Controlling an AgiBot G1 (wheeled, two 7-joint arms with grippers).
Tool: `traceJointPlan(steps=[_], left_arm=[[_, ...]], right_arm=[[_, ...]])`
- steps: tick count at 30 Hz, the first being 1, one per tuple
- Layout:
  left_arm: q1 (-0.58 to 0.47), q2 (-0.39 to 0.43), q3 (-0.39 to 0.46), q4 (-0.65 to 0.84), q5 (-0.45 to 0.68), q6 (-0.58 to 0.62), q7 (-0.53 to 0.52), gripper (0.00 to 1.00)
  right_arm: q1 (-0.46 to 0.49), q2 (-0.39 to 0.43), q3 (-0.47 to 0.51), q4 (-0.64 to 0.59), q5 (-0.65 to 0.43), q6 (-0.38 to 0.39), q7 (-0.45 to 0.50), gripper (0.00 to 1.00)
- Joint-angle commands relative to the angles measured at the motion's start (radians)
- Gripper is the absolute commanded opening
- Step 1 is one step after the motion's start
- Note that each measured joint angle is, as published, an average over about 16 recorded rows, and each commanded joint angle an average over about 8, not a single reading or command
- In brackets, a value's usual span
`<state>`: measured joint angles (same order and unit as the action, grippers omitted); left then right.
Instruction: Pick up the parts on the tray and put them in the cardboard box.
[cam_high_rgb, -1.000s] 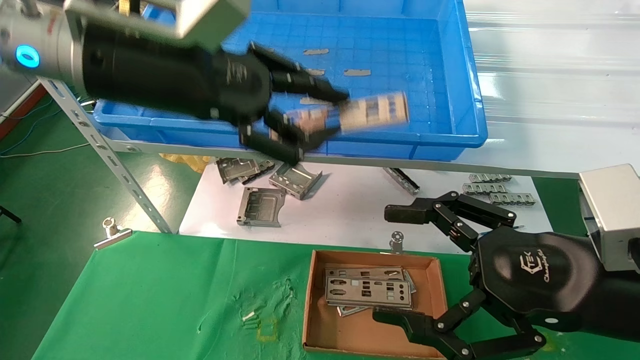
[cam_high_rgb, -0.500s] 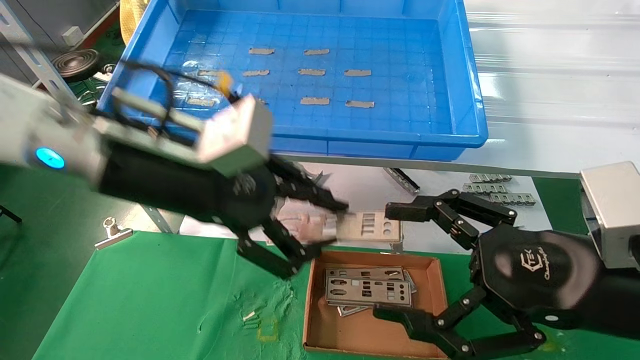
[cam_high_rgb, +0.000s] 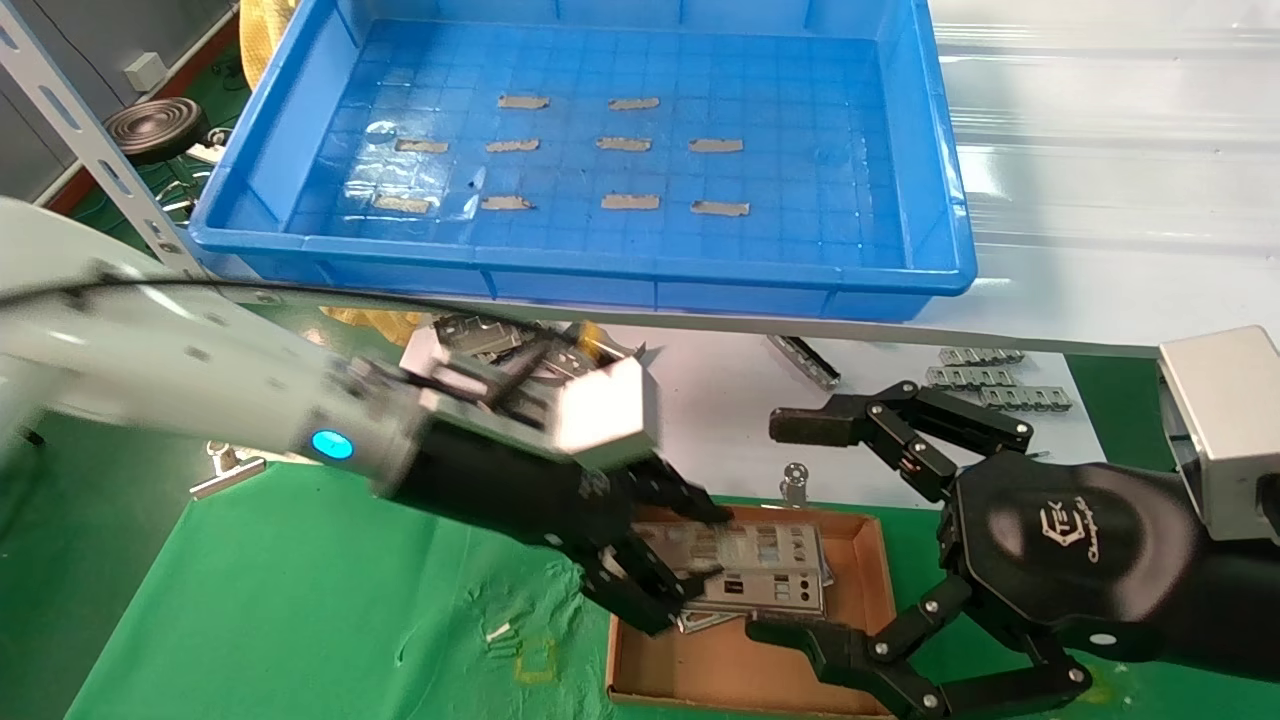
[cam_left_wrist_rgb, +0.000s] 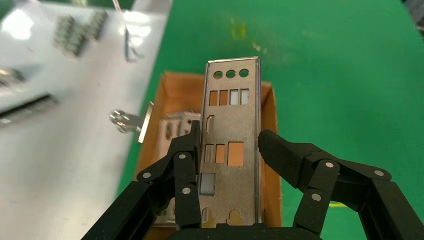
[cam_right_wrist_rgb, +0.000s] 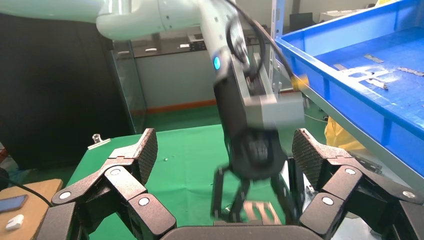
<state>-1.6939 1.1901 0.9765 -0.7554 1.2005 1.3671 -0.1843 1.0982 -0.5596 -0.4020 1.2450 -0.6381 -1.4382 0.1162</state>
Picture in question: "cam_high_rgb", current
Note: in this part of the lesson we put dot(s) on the white wall socket box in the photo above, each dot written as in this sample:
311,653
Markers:
145,70

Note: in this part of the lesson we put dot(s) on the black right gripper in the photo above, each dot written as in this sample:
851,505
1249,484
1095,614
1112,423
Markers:
1080,550

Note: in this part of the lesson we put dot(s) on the grey shelf edge rail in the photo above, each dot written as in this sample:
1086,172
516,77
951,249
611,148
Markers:
290,297

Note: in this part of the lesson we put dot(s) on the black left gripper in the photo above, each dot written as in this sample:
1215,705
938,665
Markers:
520,490

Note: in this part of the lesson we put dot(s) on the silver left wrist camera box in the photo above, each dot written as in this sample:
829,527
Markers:
600,410

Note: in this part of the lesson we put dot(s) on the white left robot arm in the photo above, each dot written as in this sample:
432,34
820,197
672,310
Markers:
150,350

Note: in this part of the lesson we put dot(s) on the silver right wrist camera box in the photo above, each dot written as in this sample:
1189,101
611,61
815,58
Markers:
1225,420

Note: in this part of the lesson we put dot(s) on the white paper sheet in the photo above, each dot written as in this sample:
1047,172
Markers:
720,420

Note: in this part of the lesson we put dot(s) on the green table cloth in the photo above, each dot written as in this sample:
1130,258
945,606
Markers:
300,600

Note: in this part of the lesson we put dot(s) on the perforated grey shelf post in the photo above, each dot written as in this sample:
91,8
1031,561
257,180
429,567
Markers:
90,150

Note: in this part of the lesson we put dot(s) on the silver metal io shield plate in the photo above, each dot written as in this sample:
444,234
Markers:
790,598
710,622
760,550

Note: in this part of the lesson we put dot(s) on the silver binder clip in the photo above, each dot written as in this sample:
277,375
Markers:
228,475
795,482

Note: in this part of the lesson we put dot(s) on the round black stool seat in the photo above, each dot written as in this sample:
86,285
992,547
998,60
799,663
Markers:
155,128

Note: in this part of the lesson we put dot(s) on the brown cardboard box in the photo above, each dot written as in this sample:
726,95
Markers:
740,670

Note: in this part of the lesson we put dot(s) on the blue plastic tray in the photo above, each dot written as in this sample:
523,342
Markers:
800,250

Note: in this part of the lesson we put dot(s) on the open metal tray bracket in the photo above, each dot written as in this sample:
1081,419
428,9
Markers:
585,335

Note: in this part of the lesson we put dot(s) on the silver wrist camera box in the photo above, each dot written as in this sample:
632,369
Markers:
1225,420
600,410

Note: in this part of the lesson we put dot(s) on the small white scrap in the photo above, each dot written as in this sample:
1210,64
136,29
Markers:
497,632

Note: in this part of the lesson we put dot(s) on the long narrow metal strip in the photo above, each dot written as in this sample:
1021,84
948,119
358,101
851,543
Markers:
805,362

